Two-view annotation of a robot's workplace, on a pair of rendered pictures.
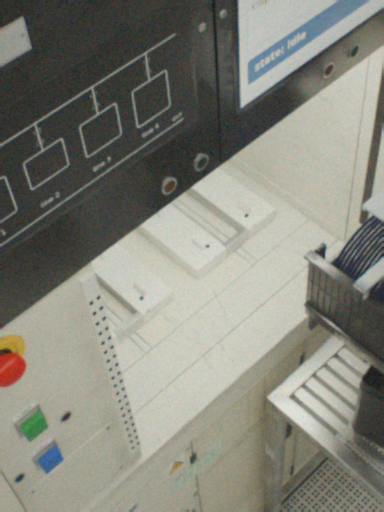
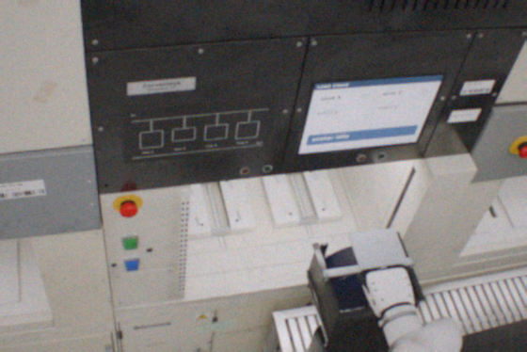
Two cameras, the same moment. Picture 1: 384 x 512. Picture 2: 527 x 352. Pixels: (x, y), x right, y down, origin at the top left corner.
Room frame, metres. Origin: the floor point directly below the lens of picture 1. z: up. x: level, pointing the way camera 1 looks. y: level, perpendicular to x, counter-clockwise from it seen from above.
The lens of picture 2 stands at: (-0.28, -0.30, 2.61)
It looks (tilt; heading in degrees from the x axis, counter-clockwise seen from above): 50 degrees down; 17
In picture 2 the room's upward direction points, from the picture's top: 11 degrees clockwise
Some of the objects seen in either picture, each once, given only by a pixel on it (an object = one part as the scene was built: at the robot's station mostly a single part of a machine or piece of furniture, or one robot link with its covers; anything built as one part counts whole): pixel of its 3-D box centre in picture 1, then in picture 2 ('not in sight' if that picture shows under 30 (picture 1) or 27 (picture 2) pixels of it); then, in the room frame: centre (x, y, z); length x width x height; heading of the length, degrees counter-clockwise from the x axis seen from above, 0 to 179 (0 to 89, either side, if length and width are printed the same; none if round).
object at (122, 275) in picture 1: (94, 294); (215, 204); (0.87, 0.18, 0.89); 0.22 x 0.21 x 0.04; 38
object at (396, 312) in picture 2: not in sight; (398, 317); (0.56, -0.42, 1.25); 0.09 x 0.03 x 0.08; 128
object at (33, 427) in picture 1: (32, 424); (130, 243); (0.46, 0.21, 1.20); 0.03 x 0.02 x 0.03; 128
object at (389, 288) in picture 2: not in sight; (391, 294); (0.61, -0.38, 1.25); 0.11 x 0.10 x 0.07; 38
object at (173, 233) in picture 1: (200, 213); (300, 194); (1.04, -0.03, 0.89); 0.22 x 0.21 x 0.04; 38
